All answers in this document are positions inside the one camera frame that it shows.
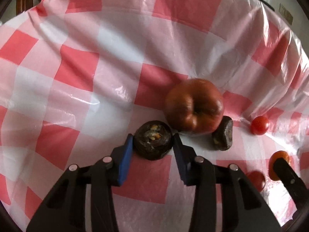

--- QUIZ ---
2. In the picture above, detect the small orange fruit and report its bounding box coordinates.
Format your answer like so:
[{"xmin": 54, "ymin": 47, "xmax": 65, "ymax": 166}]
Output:
[{"xmin": 268, "ymin": 150, "xmax": 290, "ymax": 182}]

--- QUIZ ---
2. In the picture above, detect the dark passion fruit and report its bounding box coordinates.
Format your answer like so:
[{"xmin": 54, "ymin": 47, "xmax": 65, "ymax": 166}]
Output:
[
  {"xmin": 133, "ymin": 120, "xmax": 173, "ymax": 161},
  {"xmin": 212, "ymin": 116, "xmax": 233, "ymax": 151}
]

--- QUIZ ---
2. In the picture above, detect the red apple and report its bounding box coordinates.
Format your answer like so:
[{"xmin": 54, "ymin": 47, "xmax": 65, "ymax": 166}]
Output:
[{"xmin": 163, "ymin": 78, "xmax": 224, "ymax": 135}]

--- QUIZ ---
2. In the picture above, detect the red tomato behind apple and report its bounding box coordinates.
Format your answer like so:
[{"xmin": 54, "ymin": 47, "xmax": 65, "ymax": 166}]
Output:
[{"xmin": 247, "ymin": 170, "xmax": 266, "ymax": 192}]

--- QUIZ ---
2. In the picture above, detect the red cherry tomato left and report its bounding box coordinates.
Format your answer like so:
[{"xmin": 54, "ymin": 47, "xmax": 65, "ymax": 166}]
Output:
[{"xmin": 250, "ymin": 116, "xmax": 270, "ymax": 135}]

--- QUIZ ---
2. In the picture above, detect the wall power outlet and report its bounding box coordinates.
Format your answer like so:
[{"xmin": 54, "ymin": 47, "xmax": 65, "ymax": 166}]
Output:
[{"xmin": 279, "ymin": 3, "xmax": 293, "ymax": 25}]

